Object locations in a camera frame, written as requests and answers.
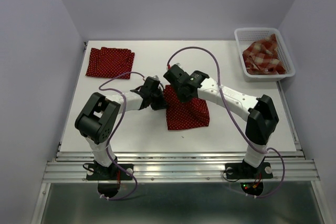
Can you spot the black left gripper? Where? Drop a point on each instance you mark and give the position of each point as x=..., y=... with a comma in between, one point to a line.
x=162, y=104

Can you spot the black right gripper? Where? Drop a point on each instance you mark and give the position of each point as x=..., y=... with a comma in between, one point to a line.
x=184, y=99

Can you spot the red polka dot skirt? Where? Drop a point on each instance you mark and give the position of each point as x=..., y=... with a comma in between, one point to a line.
x=109, y=63
x=184, y=116

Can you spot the red plaid skirt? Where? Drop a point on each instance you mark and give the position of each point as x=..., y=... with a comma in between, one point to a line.
x=261, y=57

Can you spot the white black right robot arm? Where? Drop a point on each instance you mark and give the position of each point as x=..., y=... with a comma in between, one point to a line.
x=259, y=113

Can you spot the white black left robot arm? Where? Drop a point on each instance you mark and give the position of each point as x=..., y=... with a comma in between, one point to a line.
x=96, y=121

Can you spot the white plastic basket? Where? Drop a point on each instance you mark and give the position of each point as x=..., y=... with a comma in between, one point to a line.
x=246, y=36

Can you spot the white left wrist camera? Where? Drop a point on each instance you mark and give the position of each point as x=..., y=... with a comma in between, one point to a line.
x=156, y=78

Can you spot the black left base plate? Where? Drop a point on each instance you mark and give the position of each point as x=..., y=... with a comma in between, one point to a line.
x=96, y=172

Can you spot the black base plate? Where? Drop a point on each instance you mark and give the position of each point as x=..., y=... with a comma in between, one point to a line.
x=96, y=172
x=239, y=171

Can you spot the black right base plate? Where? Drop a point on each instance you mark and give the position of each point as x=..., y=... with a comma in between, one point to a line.
x=239, y=171

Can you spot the aluminium mounting rail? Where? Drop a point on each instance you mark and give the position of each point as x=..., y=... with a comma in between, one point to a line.
x=173, y=167

